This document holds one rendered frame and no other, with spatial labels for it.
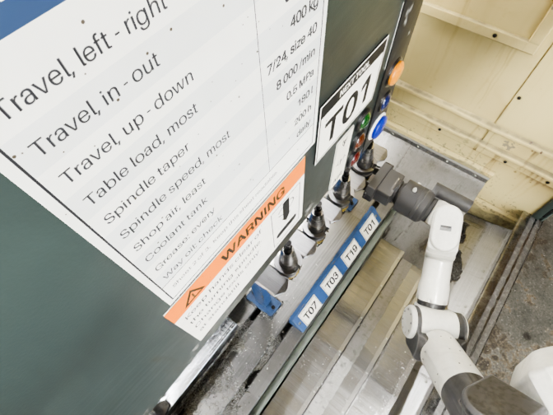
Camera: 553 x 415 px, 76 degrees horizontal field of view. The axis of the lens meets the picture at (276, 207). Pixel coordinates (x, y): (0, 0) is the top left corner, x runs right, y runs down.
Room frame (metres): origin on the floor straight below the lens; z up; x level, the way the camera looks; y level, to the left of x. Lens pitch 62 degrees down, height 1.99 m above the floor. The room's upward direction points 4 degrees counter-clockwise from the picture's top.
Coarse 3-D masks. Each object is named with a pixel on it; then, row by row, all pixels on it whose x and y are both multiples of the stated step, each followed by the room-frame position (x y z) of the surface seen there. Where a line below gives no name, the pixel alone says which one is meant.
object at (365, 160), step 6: (366, 150) 0.51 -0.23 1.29; (372, 150) 0.51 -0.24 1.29; (360, 156) 0.52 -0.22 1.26; (366, 156) 0.51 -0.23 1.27; (372, 156) 0.51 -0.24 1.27; (360, 162) 0.51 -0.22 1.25; (366, 162) 0.51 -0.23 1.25; (372, 162) 0.51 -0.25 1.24; (360, 168) 0.51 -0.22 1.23; (366, 168) 0.50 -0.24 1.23
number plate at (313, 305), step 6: (312, 300) 0.25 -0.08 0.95; (306, 306) 0.23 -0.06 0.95; (312, 306) 0.23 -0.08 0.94; (318, 306) 0.23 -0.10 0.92; (300, 312) 0.22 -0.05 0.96; (306, 312) 0.22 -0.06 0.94; (312, 312) 0.22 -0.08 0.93; (300, 318) 0.20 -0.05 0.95; (306, 318) 0.20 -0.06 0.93; (312, 318) 0.20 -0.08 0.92; (306, 324) 0.19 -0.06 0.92
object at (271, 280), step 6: (270, 264) 0.27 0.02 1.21; (264, 270) 0.26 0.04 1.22; (270, 270) 0.26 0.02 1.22; (276, 270) 0.26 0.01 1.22; (264, 276) 0.25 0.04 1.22; (270, 276) 0.24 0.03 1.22; (276, 276) 0.24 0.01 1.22; (282, 276) 0.24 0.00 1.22; (258, 282) 0.23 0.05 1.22; (264, 282) 0.23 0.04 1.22; (270, 282) 0.23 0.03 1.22; (276, 282) 0.23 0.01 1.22; (282, 282) 0.23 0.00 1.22; (288, 282) 0.23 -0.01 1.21; (264, 288) 0.22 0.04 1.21; (270, 288) 0.22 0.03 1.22; (276, 288) 0.22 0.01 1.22; (282, 288) 0.22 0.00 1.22; (276, 294) 0.20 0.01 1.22
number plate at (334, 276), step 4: (332, 268) 0.34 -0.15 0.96; (336, 268) 0.34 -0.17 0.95; (332, 272) 0.33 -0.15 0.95; (336, 272) 0.33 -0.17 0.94; (328, 276) 0.31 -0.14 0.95; (332, 276) 0.32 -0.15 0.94; (336, 276) 0.32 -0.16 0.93; (340, 276) 0.32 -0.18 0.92; (324, 280) 0.30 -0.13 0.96; (328, 280) 0.30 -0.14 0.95; (332, 280) 0.31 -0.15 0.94; (336, 280) 0.31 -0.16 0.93; (320, 284) 0.29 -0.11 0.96; (324, 284) 0.29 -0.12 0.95; (328, 284) 0.29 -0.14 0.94; (332, 284) 0.30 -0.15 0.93; (336, 284) 0.30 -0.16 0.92; (324, 288) 0.28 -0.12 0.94; (328, 288) 0.28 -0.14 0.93; (332, 288) 0.29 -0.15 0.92; (328, 292) 0.27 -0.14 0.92
